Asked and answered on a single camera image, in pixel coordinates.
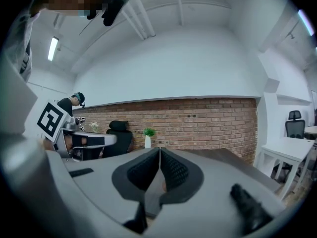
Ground round white table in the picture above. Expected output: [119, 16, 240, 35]
[304, 125, 317, 141]

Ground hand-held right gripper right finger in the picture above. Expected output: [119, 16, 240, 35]
[146, 147, 286, 238]

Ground black mesh office chair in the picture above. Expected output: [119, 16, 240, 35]
[284, 110, 307, 140]

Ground black head-worn camera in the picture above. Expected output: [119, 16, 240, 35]
[101, 0, 131, 27]

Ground green plant in white vase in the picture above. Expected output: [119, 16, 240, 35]
[143, 127, 157, 149]

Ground long ceiling light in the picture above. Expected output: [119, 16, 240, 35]
[47, 36, 59, 62]

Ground white wall box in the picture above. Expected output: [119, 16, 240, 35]
[263, 77, 281, 93]

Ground person's grey shirt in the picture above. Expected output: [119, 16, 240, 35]
[3, 7, 34, 82]

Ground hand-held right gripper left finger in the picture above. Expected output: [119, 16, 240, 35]
[46, 147, 161, 227]

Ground white ceiling pipes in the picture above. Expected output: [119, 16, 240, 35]
[122, 0, 157, 40]

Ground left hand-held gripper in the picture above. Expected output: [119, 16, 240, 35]
[36, 100, 117, 162]

